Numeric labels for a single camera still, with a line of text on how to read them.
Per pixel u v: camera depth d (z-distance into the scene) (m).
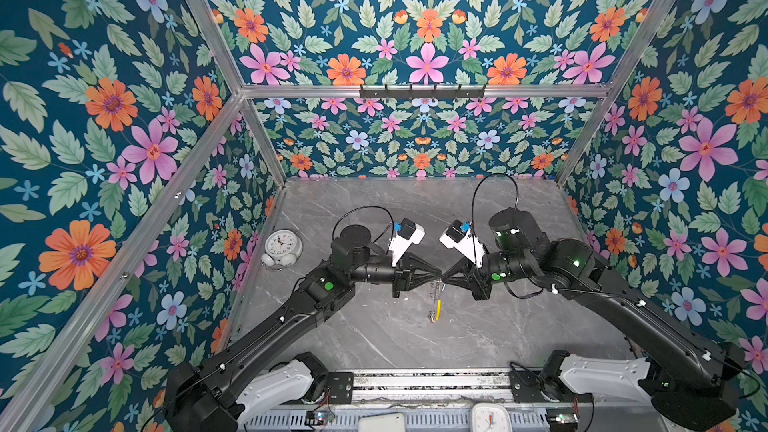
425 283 0.60
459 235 0.53
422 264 0.60
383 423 0.68
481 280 0.54
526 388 0.73
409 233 0.56
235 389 0.41
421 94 0.91
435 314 0.84
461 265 0.61
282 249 0.96
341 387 0.74
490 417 0.67
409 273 0.55
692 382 0.38
